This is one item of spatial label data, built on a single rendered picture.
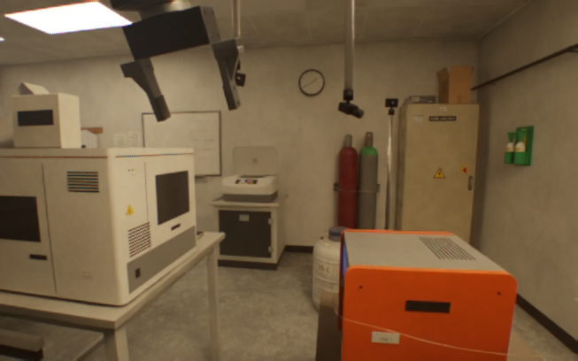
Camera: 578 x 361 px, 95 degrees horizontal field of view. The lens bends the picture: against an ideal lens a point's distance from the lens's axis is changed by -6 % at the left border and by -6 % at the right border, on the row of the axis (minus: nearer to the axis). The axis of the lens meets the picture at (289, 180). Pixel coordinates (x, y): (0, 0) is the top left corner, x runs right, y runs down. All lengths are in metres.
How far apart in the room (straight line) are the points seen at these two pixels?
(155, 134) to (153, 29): 4.06
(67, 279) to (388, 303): 1.04
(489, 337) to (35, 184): 1.44
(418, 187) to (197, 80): 3.18
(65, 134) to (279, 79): 3.12
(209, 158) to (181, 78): 1.19
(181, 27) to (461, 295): 0.83
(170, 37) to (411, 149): 3.23
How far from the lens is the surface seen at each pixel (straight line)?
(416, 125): 3.55
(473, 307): 0.89
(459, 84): 3.78
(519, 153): 3.20
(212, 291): 1.96
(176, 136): 4.35
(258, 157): 3.72
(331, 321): 1.34
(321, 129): 3.79
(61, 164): 1.16
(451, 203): 3.74
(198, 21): 0.46
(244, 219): 3.35
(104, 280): 1.15
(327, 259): 2.45
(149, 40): 0.50
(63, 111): 1.17
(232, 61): 0.47
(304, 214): 3.90
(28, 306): 1.35
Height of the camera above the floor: 1.44
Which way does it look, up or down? 6 degrees down
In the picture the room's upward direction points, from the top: straight up
